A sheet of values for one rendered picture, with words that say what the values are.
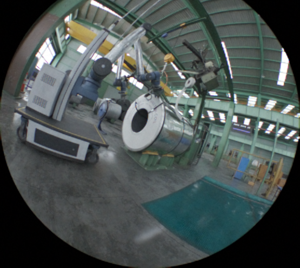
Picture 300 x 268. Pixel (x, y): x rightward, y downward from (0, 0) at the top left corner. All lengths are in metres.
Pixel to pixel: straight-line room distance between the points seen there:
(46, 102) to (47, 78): 0.27
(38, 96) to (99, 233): 1.35
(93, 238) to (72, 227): 0.14
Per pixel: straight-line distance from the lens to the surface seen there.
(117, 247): 0.79
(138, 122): 2.33
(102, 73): 1.02
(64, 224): 0.80
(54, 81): 1.34
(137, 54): 1.60
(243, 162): 5.07
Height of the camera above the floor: 0.72
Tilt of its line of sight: 5 degrees up
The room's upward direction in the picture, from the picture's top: 22 degrees clockwise
